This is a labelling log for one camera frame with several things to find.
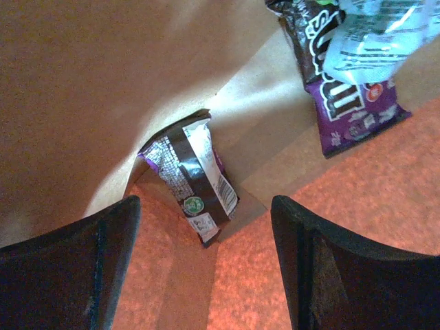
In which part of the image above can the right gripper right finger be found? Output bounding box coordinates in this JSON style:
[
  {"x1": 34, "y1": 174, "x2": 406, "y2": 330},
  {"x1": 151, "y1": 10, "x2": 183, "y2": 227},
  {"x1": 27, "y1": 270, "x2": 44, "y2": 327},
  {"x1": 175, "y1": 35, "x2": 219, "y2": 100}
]
[{"x1": 270, "y1": 195, "x2": 439, "y2": 329}]

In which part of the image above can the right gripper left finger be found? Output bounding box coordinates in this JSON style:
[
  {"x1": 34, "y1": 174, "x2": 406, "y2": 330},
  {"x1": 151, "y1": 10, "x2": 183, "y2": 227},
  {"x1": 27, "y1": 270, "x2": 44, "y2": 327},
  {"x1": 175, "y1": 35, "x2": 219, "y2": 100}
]
[{"x1": 1, "y1": 195, "x2": 141, "y2": 329}]

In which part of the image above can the purple m&m packet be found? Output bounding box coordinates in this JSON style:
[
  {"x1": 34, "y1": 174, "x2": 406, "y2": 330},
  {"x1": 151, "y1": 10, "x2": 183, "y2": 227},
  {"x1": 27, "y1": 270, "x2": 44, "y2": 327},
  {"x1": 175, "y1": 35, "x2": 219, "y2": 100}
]
[{"x1": 265, "y1": 1, "x2": 412, "y2": 158}]

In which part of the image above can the dark chocolate snack packet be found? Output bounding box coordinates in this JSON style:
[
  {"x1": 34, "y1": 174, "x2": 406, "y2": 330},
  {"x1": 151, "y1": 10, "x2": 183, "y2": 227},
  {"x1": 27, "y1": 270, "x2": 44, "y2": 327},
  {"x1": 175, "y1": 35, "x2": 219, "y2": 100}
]
[{"x1": 137, "y1": 109, "x2": 239, "y2": 248}]

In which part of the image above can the red paper bag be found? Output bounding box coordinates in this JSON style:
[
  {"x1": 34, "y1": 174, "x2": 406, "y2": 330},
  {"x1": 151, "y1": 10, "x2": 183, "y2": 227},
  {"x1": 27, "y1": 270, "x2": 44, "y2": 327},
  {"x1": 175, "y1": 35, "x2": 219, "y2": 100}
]
[{"x1": 1, "y1": 1, "x2": 439, "y2": 329}]

